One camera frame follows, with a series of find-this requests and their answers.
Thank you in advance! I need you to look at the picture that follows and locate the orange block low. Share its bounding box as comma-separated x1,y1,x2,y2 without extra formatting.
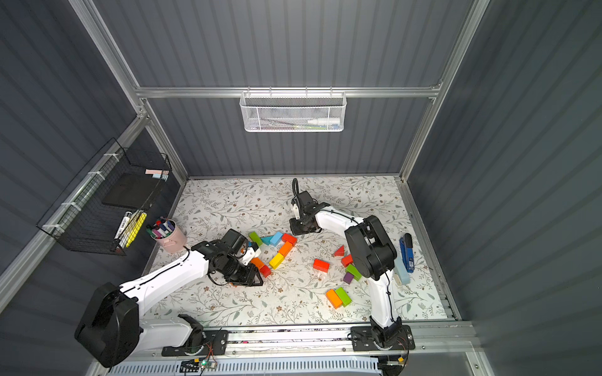
250,258,265,269

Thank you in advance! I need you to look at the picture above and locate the light blue block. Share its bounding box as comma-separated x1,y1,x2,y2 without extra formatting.
269,232,283,247

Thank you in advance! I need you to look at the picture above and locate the red small block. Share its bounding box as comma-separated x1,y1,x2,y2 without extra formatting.
260,266,271,277

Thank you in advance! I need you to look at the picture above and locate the red block low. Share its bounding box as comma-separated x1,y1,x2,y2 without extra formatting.
313,258,330,273

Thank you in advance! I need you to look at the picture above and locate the red triangle block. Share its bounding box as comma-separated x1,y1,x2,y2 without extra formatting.
333,246,345,257

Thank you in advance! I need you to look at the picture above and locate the yellow block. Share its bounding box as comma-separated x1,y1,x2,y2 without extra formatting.
269,253,285,269

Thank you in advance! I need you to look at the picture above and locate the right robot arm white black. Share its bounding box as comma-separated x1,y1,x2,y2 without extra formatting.
289,179,404,349

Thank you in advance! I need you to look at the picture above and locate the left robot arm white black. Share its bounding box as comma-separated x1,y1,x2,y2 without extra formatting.
75,229,263,368

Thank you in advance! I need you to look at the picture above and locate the pink pen cup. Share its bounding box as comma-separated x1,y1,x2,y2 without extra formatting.
146,217,187,254

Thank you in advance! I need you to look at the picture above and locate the purple small block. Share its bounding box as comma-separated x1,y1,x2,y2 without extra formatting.
343,272,354,285

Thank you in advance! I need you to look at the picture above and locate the orange block bottom pair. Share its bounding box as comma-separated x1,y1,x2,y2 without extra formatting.
325,289,343,309

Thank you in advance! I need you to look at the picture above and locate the green block bottom pair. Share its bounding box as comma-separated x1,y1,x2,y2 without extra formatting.
335,288,352,306

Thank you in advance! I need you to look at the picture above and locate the yellow highlighter pack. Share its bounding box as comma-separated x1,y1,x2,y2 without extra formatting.
119,211,147,248

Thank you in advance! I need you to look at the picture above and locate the blue stapler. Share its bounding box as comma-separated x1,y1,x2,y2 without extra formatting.
400,233,415,274

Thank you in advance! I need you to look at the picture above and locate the black notebook in basket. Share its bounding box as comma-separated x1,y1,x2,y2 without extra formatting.
101,173,166,211

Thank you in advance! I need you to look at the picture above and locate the small circuit board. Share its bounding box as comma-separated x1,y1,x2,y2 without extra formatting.
178,358,218,375

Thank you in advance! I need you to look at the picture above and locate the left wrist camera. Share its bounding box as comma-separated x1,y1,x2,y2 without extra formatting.
239,242,261,266

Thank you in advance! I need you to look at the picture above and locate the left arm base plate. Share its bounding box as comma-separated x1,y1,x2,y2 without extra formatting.
161,329,230,357

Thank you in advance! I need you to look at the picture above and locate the white wire mesh basket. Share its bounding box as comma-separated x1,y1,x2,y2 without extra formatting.
239,93,347,133

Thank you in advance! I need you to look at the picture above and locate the black wire mesh basket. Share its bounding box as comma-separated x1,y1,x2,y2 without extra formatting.
37,141,172,256

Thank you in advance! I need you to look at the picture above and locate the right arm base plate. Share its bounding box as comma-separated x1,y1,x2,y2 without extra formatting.
347,325,415,352

